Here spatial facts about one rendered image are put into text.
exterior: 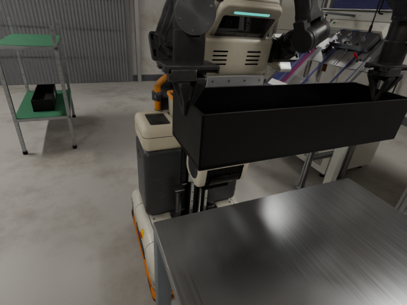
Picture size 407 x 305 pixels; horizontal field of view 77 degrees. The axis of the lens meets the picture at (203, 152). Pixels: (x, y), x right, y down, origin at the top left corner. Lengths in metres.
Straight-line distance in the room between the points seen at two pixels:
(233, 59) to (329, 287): 0.68
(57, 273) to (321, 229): 1.37
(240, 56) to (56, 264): 1.44
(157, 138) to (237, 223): 0.63
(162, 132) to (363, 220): 0.82
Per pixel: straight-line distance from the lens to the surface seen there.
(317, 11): 0.95
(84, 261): 1.71
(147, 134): 1.16
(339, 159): 2.11
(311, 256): 0.68
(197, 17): 0.39
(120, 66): 5.26
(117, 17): 5.17
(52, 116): 2.73
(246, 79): 0.92
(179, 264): 0.60
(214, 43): 0.85
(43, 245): 1.87
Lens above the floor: 1.28
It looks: 29 degrees down
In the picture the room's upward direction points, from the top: 5 degrees clockwise
